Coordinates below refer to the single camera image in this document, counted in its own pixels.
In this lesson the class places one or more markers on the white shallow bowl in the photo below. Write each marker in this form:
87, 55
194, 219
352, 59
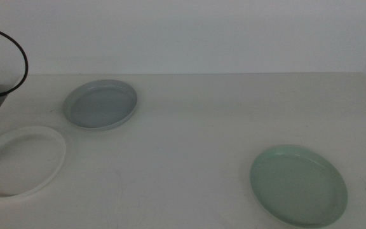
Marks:
24, 162

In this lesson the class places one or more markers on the grey shallow bowl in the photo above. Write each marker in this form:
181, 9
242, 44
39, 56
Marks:
102, 106

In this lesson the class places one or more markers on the pale green shallow bowl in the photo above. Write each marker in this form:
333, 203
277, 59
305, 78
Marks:
299, 187

